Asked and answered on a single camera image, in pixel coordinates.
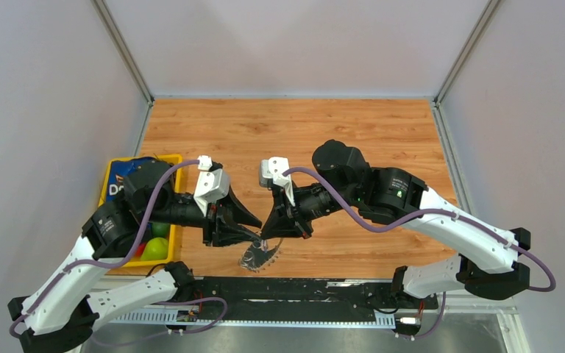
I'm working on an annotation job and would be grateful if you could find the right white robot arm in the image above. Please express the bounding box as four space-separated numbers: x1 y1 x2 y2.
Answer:
259 140 530 307

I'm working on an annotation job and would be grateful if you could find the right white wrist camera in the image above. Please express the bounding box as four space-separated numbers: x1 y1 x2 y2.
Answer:
258 157 296 206

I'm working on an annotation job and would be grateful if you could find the red apple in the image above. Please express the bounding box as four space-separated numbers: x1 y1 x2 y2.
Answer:
134 243 146 257

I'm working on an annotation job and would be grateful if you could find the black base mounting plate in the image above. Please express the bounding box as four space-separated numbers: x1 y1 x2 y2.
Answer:
171 277 439 321

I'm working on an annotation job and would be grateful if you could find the dark green lime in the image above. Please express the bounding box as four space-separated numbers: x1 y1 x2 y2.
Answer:
151 223 171 238

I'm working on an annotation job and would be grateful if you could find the yellow plastic bin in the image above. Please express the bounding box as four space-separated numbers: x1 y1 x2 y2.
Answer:
82 155 182 267

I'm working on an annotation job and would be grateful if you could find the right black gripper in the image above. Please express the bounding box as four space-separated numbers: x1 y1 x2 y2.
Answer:
260 180 359 240

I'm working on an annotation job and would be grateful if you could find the white slotted cable duct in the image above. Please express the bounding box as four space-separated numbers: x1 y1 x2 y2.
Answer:
110 307 396 329

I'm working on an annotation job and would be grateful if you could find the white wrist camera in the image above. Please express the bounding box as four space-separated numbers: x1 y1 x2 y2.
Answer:
193 155 230 216
258 157 296 206

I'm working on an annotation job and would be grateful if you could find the blue Doritos chip bag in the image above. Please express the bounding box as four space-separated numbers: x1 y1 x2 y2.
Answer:
100 157 154 203

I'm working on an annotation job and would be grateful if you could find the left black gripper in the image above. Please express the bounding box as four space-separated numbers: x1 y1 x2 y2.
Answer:
146 179 263 246

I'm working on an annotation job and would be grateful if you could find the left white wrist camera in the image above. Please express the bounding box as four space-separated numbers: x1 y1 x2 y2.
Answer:
193 155 230 216

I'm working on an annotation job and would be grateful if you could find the silver metal keyring holder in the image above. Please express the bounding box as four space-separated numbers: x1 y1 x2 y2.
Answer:
238 238 284 273

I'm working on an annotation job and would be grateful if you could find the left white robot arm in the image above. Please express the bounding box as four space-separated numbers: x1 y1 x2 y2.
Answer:
7 156 262 352

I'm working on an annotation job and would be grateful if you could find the green apple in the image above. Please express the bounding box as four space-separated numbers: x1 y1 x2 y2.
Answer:
140 238 169 261

